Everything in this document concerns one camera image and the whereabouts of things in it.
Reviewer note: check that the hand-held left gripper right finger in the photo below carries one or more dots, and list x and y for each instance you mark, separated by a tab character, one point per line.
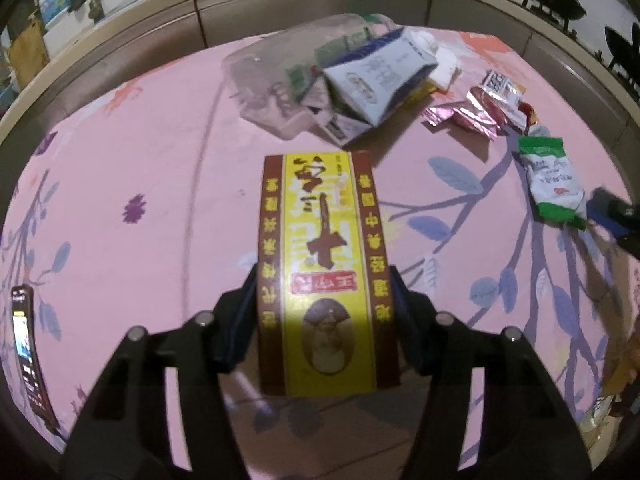
404	325

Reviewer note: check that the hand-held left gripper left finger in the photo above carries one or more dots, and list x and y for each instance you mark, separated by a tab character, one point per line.
244	320

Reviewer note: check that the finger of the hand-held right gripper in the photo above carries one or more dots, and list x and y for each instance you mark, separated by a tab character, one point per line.
607	212

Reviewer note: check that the green and white snack packet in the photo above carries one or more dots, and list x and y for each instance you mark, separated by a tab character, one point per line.
552	185

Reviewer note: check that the yellow and red carton box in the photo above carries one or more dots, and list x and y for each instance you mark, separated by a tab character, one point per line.
325	240

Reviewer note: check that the small red packet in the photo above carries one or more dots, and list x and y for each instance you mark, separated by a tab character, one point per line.
527	119

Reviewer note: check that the large pink foil wrapper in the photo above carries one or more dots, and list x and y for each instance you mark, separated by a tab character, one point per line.
482	112

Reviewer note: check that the small pink foil wrapper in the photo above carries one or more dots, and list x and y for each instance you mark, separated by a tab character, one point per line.
442	116

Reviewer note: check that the pale paper box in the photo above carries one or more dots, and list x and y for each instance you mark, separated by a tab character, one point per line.
445	65

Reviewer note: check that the yellow snack wrapper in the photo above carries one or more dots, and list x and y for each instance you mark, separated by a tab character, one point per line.
420	95

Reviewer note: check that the clear plastic bottle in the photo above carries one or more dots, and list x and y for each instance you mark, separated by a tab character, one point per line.
265	85

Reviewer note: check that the blue and white milk carton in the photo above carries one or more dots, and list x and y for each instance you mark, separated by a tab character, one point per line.
380	80

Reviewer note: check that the green and white carton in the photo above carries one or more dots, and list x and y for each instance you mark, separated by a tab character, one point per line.
340	55

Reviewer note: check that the black frying pan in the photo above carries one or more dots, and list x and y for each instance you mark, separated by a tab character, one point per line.
625	55

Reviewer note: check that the pink floral tablecloth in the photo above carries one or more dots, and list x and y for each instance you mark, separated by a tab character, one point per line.
150	170

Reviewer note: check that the black smartphone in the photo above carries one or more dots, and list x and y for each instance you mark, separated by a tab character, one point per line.
30	360

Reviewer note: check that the upright wooden cutting board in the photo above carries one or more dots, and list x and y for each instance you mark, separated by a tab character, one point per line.
30	52

